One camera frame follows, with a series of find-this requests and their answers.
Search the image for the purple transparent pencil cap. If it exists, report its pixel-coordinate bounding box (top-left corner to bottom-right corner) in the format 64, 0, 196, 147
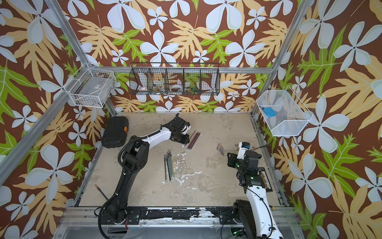
219, 145, 225, 155

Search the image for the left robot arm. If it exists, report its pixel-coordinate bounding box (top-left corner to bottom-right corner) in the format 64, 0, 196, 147
98, 114, 191, 225

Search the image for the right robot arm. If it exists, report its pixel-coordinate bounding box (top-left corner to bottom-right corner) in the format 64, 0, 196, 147
227, 148, 284, 239

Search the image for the bundle of coloured pencils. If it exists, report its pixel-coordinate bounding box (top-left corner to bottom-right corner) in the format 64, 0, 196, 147
164, 150, 174, 183

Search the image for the blue object in basket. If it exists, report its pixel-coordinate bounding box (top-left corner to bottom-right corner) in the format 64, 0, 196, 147
263, 107, 277, 117

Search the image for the white mesh corner basket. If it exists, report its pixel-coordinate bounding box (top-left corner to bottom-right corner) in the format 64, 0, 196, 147
256, 88, 313, 137

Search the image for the black plastic tool case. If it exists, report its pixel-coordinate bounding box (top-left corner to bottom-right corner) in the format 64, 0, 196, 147
101, 116, 129, 148

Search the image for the thin black rod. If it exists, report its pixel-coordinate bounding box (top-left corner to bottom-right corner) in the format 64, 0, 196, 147
94, 184, 109, 200

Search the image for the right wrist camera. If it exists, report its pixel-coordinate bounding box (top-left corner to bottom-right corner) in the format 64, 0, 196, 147
237, 142, 251, 159

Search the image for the black wire basket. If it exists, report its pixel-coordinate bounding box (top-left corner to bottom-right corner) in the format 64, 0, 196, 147
127, 63, 221, 96

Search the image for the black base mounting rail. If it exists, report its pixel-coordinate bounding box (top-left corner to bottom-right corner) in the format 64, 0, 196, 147
99, 203, 255, 226

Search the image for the white wire basket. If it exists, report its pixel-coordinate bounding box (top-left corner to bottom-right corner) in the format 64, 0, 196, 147
67, 68, 116, 108

